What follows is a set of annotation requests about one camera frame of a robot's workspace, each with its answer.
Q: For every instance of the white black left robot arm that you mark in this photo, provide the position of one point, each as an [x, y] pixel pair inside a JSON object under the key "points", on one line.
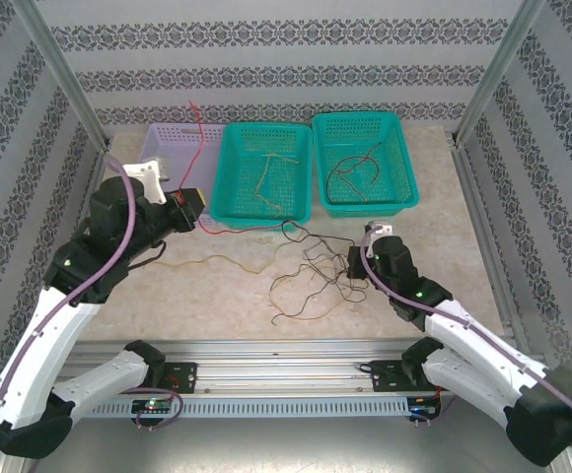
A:
{"points": [[29, 364]]}

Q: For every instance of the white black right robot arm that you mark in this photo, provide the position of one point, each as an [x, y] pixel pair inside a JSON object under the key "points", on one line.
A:
{"points": [[478, 345]]}

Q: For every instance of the teal perforated plastic basket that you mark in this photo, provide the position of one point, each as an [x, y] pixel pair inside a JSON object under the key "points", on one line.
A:
{"points": [[394, 162], [246, 187]]}

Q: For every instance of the lavender perforated plastic basket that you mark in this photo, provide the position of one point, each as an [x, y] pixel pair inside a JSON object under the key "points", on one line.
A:
{"points": [[172, 138]]}

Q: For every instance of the small controller circuit board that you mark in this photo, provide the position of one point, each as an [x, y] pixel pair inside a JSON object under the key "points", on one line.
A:
{"points": [[153, 405], [421, 408]]}

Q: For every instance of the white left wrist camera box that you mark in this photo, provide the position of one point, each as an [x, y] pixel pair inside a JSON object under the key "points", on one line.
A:
{"points": [[150, 182]]}

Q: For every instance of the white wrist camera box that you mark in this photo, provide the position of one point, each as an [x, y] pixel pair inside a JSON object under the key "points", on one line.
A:
{"points": [[382, 229], [150, 182]]}

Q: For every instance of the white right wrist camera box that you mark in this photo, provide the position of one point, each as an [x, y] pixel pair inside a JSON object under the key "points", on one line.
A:
{"points": [[382, 229]]}

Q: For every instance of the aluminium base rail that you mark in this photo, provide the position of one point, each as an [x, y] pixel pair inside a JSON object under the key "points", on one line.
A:
{"points": [[286, 367]]}

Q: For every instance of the aluminium frame post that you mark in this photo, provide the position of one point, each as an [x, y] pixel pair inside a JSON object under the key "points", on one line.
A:
{"points": [[500, 64], [54, 59]]}

